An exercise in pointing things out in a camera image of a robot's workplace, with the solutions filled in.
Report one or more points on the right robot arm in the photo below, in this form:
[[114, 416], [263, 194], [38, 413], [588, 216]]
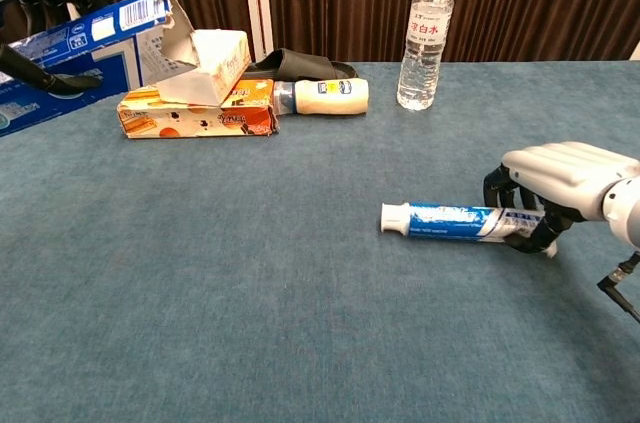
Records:
[[625, 213]]

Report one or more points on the orange snack carton box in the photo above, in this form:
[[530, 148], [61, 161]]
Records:
[[200, 123]]

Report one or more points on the blue toothpaste carton box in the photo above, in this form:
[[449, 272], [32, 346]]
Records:
[[125, 58]]

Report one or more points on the white frame post at edge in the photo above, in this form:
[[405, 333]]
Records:
[[636, 50]]

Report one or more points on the cream bottle with blue cap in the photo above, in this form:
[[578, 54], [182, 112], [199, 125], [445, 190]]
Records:
[[330, 98]]

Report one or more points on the black rubber slipper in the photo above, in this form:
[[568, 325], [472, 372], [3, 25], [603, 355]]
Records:
[[295, 63]]

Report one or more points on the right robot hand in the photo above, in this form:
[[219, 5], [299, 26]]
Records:
[[560, 168]]

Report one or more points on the blue white toothpaste tube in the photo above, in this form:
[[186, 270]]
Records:
[[440, 225]]

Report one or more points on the white tissue pack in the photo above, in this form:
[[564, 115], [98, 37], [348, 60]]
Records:
[[220, 78]]

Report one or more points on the clear plastic water bottle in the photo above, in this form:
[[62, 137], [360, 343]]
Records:
[[420, 68]]

